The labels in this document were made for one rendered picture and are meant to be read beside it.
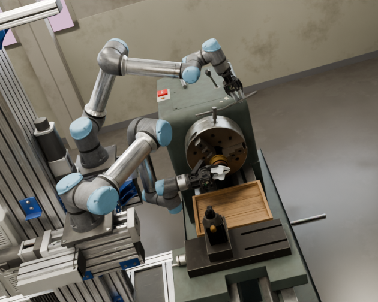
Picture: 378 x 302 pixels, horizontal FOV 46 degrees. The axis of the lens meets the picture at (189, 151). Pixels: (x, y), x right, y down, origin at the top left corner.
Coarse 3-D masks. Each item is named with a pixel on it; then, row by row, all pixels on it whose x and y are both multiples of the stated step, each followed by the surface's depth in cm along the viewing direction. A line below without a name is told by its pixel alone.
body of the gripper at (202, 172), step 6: (186, 174) 215; (198, 174) 216; (204, 174) 211; (210, 174) 211; (192, 180) 212; (198, 180) 213; (204, 180) 211; (210, 180) 211; (192, 186) 212; (198, 186) 213; (204, 186) 214
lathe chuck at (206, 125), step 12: (216, 120) 226; (228, 120) 229; (192, 132) 228; (204, 132) 222; (216, 132) 223; (228, 132) 223; (240, 132) 227; (192, 144) 225; (216, 144) 226; (228, 144) 227; (192, 156) 229; (204, 156) 230; (240, 156) 231; (192, 168) 233
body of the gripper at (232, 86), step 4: (228, 68) 212; (224, 72) 216; (228, 72) 210; (224, 76) 211; (228, 76) 214; (232, 76) 218; (224, 80) 212; (228, 80) 215; (232, 80) 214; (236, 80) 213; (224, 84) 216; (228, 84) 213; (232, 84) 215; (236, 84) 214; (224, 88) 214; (228, 88) 216; (232, 88) 216; (236, 88) 215; (240, 88) 216
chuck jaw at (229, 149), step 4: (236, 144) 227; (240, 144) 226; (244, 144) 228; (224, 148) 228; (228, 148) 227; (232, 148) 225; (236, 148) 224; (240, 148) 224; (224, 152) 225; (228, 152) 223; (232, 152) 222; (236, 152) 225; (240, 152) 225; (244, 152) 225; (228, 156) 221; (232, 156) 224; (228, 160) 222
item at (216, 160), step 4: (216, 156) 220; (220, 156) 219; (224, 156) 220; (212, 160) 220; (216, 160) 217; (220, 160) 217; (224, 160) 218; (216, 164) 216; (220, 164) 215; (224, 164) 216
